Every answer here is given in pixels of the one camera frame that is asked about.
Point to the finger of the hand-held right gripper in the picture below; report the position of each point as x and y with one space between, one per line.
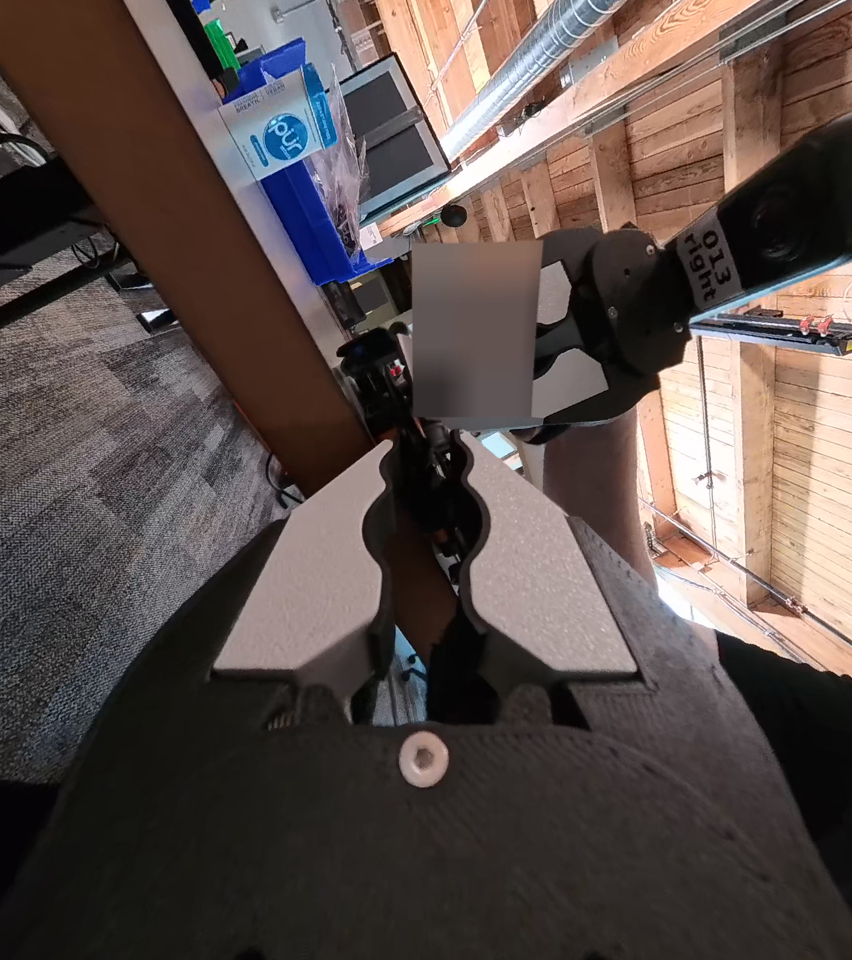
557 292
568 386

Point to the blue and white gum box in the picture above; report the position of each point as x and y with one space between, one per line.
276 127

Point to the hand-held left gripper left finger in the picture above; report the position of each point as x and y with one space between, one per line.
306 592

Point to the clear plastic parts bags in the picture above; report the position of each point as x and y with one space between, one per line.
343 165

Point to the grey framed monitor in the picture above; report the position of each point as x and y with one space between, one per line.
396 135

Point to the blue storage bin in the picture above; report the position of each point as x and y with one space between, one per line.
306 217

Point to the black round ceiling device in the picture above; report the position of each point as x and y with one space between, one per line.
454 215

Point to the white paper sign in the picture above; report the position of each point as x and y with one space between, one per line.
370 235

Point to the silver ventilation duct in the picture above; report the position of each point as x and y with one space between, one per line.
531 67

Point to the stack of green bins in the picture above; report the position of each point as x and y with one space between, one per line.
220 45

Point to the grey lego bumper assembly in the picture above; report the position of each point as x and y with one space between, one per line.
433 502

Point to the black desk frame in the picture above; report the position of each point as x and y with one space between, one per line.
6 225

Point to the black overhead pole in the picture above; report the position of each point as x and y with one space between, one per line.
770 330

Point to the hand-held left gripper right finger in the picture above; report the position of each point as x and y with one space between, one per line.
546 592

